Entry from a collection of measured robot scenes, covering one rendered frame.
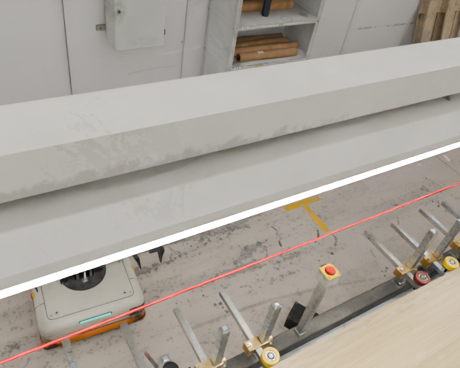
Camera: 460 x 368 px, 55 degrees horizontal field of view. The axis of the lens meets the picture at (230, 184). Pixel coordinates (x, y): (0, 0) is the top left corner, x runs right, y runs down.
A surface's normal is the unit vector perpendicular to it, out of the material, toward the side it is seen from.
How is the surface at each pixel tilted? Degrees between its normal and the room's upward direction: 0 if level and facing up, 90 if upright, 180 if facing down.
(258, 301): 0
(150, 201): 61
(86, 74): 90
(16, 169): 90
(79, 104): 0
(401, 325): 0
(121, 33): 90
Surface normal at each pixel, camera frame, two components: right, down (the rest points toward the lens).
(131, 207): 0.51, 0.20
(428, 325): 0.15, -0.73
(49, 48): 0.50, 0.64
